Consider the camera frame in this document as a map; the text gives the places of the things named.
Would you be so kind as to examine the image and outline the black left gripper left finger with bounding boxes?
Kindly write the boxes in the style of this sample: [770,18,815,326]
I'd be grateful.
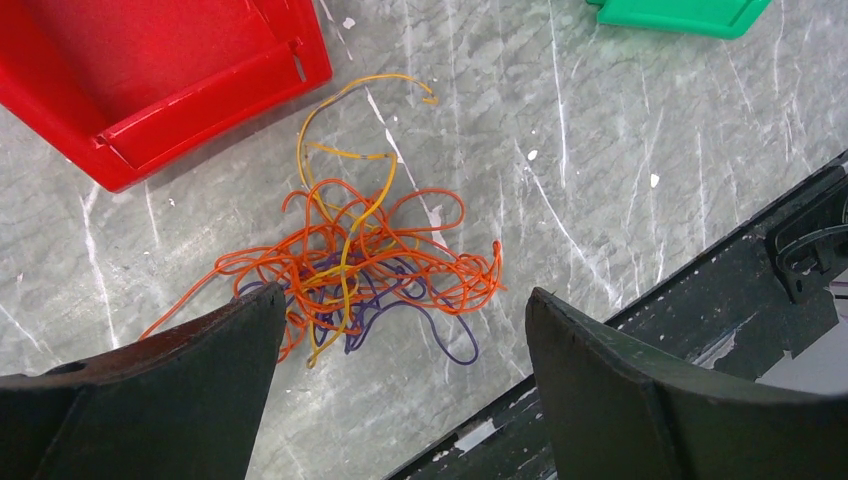
[1,283,286,479]

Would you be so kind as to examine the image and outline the orange yellow purple wires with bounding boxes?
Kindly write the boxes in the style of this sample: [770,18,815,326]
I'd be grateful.
[137,177,508,369]

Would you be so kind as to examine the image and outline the red plastic bin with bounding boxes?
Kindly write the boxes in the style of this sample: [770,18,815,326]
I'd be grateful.
[1,0,332,192]

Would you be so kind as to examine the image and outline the green plastic bin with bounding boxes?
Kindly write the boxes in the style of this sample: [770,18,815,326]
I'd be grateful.
[588,0,771,40]

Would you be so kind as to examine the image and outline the yellow wire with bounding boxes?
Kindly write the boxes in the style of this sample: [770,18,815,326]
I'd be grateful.
[294,72,440,369]

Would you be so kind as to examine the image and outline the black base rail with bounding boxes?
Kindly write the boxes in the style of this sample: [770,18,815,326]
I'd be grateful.
[394,154,847,479]

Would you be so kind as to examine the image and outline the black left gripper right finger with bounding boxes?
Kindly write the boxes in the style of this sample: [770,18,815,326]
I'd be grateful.
[525,288,847,479]

